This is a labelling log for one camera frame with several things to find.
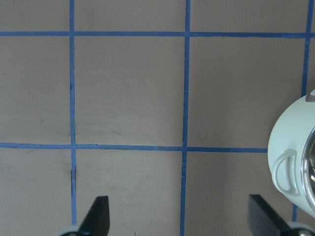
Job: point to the white cooking pot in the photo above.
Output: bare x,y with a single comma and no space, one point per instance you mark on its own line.
291,153

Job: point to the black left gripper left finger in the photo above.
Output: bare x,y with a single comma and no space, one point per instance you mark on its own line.
96,222

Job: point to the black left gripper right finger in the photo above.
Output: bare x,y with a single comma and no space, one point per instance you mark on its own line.
263,220

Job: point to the brown paper table mat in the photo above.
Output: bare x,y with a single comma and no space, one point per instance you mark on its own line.
165,106

